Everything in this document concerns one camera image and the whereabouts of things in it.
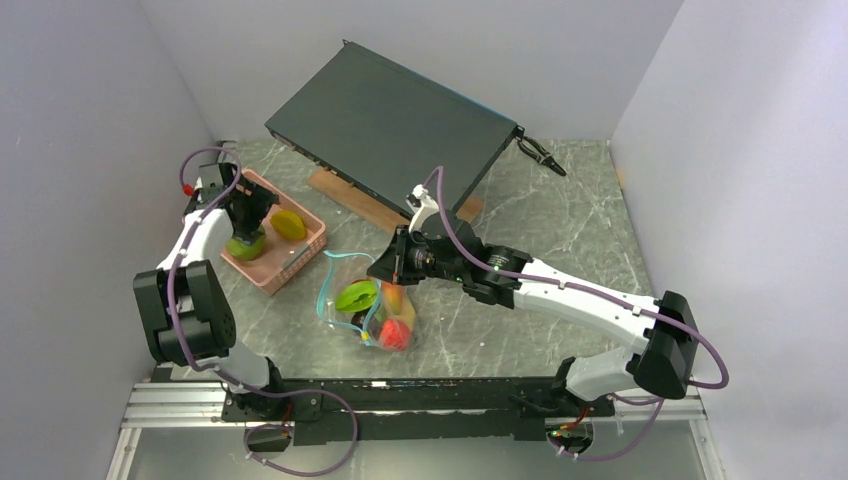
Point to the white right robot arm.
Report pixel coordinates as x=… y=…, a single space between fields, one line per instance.
x=655 y=337

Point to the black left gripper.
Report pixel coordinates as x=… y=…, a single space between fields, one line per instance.
x=261 y=201

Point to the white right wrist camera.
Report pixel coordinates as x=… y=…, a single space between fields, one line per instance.
x=423 y=206

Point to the clear zip top bag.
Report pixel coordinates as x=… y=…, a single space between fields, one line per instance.
x=379 y=313

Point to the pink plastic basket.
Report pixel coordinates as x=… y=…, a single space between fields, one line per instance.
x=280 y=259

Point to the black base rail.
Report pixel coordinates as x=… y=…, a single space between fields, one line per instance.
x=328 y=410

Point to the red tomato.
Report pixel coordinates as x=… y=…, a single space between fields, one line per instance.
x=394 y=335

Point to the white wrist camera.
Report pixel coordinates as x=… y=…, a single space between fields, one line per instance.
x=423 y=206
x=213 y=180

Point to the orange red pepper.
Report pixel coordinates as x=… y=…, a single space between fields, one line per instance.
x=393 y=297

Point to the dark grey network switch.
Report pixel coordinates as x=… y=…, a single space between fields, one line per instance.
x=362 y=110

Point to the green cabbage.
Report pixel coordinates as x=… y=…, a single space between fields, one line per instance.
x=242 y=251

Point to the black cable connector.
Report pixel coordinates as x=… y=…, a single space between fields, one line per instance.
x=534 y=150

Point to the wooden board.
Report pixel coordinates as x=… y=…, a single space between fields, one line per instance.
x=379 y=195

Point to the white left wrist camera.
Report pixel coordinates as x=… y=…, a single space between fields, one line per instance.
x=213 y=180

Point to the green star fruit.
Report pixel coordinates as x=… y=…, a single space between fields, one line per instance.
x=358 y=296

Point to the brown potato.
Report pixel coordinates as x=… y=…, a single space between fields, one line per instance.
x=359 y=320

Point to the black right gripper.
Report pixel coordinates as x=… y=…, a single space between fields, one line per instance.
x=394 y=266

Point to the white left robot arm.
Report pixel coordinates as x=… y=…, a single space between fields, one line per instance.
x=185 y=315

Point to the yellow lemon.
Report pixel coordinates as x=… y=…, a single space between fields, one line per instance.
x=407 y=315

